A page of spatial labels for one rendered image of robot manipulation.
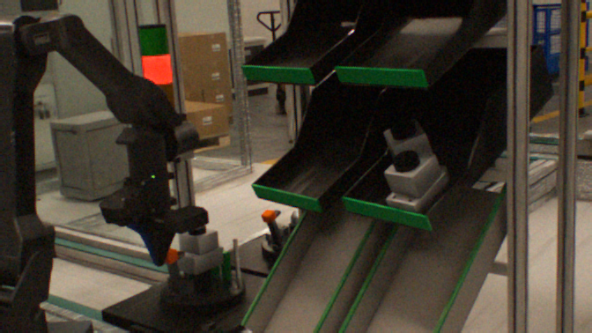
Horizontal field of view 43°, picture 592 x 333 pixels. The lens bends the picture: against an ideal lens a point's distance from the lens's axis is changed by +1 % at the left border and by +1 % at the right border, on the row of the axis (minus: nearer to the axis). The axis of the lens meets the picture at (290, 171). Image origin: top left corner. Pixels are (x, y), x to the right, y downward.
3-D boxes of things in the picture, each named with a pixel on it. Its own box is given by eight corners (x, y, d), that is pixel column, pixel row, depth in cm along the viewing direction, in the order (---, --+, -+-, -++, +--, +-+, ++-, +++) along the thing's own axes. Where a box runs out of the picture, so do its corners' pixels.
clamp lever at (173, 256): (179, 296, 118) (168, 255, 116) (170, 294, 120) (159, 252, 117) (195, 285, 121) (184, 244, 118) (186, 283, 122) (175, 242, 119)
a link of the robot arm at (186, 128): (152, 94, 106) (198, 83, 117) (107, 94, 110) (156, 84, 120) (161, 172, 109) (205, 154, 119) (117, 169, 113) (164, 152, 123)
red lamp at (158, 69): (158, 85, 133) (154, 57, 132) (139, 84, 137) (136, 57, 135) (178, 81, 137) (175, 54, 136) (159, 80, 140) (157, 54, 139)
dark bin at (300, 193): (322, 215, 92) (300, 168, 88) (257, 198, 102) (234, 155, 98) (447, 92, 105) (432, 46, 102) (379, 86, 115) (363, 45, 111)
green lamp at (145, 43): (154, 56, 132) (151, 28, 131) (136, 56, 135) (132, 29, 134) (175, 54, 136) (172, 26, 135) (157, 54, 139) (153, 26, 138)
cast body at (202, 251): (196, 276, 119) (192, 234, 118) (177, 270, 122) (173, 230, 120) (232, 259, 126) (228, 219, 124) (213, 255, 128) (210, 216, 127)
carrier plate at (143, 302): (204, 357, 108) (203, 344, 108) (101, 321, 123) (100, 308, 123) (305, 298, 126) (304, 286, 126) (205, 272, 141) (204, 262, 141)
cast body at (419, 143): (443, 177, 90) (426, 129, 87) (409, 191, 90) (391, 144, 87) (423, 146, 97) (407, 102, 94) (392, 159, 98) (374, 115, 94)
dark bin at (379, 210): (432, 233, 83) (411, 181, 79) (347, 212, 92) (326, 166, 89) (554, 94, 96) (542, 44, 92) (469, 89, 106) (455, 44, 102)
